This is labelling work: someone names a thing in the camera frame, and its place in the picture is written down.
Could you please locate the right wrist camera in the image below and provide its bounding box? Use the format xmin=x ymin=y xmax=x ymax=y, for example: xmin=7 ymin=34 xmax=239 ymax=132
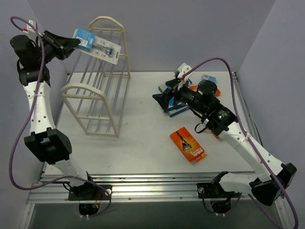
xmin=175 ymin=63 xmax=193 ymax=91

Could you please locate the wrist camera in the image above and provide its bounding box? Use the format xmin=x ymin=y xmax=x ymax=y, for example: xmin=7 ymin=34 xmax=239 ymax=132
xmin=175 ymin=63 xmax=193 ymax=91
xmin=23 ymin=20 xmax=37 ymax=33

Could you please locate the orange Gillette Fusion box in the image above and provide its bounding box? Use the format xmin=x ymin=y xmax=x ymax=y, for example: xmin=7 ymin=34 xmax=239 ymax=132
xmin=170 ymin=127 xmax=207 ymax=164

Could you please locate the aluminium rail frame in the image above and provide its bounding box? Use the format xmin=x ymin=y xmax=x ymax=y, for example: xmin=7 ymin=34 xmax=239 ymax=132
xmin=26 ymin=71 xmax=285 ymax=205

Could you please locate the upper blue Harry's box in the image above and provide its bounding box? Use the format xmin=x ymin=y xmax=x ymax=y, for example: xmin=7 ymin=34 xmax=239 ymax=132
xmin=158 ymin=83 xmax=172 ymax=93

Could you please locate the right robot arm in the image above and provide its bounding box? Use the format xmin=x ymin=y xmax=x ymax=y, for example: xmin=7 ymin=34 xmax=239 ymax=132
xmin=152 ymin=80 xmax=297 ymax=206

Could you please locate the lower blue Harry's box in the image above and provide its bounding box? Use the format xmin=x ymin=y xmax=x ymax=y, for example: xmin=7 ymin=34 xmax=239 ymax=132
xmin=164 ymin=98 xmax=189 ymax=117

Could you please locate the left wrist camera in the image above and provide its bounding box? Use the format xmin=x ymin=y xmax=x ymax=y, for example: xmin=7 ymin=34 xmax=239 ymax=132
xmin=23 ymin=20 xmax=37 ymax=33

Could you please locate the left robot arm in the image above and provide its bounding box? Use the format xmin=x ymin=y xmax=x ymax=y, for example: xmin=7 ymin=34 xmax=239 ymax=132
xmin=10 ymin=31 xmax=96 ymax=200

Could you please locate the cream metal-rod shelf rack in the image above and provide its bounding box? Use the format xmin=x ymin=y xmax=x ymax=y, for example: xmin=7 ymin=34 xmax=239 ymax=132
xmin=61 ymin=16 xmax=131 ymax=137

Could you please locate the blue Gillette razor blister pack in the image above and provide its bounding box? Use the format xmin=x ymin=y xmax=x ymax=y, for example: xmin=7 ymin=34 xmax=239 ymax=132
xmin=73 ymin=29 xmax=121 ymax=65

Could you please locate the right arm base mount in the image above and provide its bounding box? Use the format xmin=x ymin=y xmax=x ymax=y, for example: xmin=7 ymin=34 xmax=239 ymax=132
xmin=196 ymin=182 xmax=239 ymax=199

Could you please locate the blue harry's box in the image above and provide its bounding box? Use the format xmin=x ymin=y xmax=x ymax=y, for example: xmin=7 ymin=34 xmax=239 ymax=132
xmin=158 ymin=83 xmax=172 ymax=93
xmin=164 ymin=98 xmax=189 ymax=117

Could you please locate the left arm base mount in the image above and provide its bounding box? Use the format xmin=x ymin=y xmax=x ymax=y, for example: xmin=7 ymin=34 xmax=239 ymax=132
xmin=68 ymin=183 xmax=112 ymax=201

